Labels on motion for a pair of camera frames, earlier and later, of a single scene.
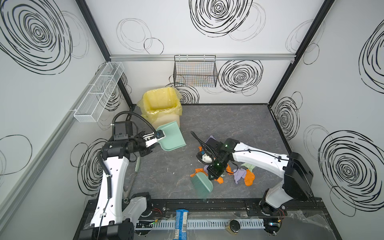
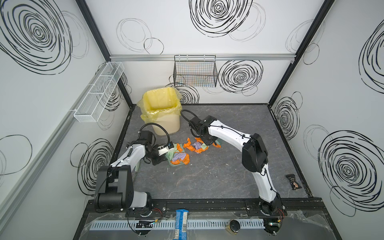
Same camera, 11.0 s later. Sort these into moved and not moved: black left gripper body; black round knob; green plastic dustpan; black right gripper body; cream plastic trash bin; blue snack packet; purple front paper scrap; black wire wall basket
Moved: purple front paper scrap; green plastic dustpan; black left gripper body; black right gripper body
Not moved: black wire wall basket; cream plastic trash bin; black round knob; blue snack packet
